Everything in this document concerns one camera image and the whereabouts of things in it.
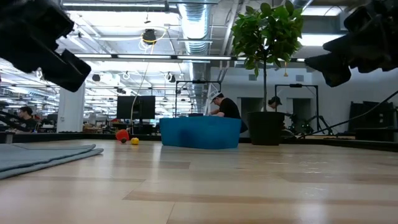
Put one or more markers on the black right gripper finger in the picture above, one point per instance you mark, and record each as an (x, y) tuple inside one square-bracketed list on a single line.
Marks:
[(351, 45), (335, 70)]

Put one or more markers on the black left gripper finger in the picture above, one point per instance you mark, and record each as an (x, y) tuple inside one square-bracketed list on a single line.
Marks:
[(70, 73)]

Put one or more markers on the red toy tomato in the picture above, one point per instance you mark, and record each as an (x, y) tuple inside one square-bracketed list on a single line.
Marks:
[(122, 134)]

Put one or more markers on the grey cloth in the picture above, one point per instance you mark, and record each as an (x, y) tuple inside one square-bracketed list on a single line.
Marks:
[(37, 158)]

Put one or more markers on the short yellow toy banana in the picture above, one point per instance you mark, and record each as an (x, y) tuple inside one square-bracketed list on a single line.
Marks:
[(134, 141)]

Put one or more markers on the blue plastic tupperware container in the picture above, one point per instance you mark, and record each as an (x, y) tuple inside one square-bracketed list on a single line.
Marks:
[(200, 132)]

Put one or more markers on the white building column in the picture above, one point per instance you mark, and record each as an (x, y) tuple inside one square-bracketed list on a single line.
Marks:
[(71, 105)]

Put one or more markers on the yellow hanging pendant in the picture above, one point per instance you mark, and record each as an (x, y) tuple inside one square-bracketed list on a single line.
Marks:
[(285, 74)]

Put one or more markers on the black cabinet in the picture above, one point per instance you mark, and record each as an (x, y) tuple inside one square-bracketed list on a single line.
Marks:
[(367, 115)]

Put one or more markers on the black monitor back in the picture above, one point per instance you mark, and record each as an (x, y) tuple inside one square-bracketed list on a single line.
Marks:
[(124, 107)]

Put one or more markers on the person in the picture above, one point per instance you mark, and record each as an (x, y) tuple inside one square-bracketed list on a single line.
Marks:
[(230, 109), (275, 101), (28, 123)]

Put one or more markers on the green plant in black pot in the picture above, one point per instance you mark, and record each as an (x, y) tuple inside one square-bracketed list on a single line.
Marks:
[(264, 127)]

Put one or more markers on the black rig frame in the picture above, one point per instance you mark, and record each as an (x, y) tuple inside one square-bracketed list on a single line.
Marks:
[(295, 85), (199, 81)]

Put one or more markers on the black aluminium table frame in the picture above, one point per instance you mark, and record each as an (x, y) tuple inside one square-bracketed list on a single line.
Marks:
[(46, 137)]

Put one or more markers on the black overhead camera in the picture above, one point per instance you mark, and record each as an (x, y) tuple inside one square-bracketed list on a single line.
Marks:
[(149, 35)]

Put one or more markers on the silver ventilation duct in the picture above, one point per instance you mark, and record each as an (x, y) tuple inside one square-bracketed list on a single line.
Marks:
[(196, 25)]

